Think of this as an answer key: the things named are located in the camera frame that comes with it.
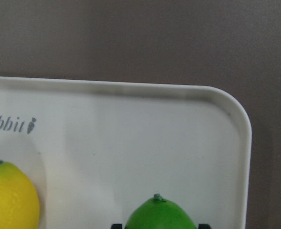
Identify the cream rabbit tray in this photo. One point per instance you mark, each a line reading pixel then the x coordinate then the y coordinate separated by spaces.
pixel 97 150

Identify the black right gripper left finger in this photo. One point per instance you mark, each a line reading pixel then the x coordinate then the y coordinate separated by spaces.
pixel 116 226

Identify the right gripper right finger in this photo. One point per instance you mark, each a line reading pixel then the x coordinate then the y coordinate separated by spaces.
pixel 204 226

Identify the green lime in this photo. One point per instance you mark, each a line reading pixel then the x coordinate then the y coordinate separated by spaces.
pixel 159 213

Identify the yellow lemon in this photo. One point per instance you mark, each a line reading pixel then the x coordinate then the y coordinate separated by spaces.
pixel 19 202

